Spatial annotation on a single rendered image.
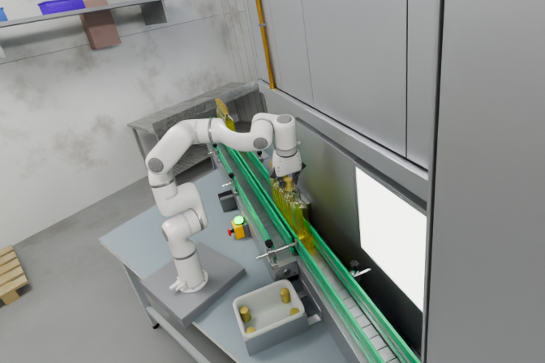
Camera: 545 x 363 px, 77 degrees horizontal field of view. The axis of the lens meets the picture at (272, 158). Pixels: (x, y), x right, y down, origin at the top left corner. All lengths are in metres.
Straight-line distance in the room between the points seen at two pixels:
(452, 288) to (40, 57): 3.98
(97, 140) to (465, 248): 4.15
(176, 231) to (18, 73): 2.95
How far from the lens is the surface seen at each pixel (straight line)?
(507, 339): 0.20
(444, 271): 0.21
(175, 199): 1.29
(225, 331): 1.38
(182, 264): 1.41
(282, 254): 1.39
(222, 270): 1.54
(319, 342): 1.29
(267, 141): 1.07
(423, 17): 0.74
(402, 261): 1.02
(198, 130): 1.15
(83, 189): 4.31
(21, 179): 4.13
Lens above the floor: 1.81
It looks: 26 degrees down
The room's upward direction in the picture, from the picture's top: 11 degrees counter-clockwise
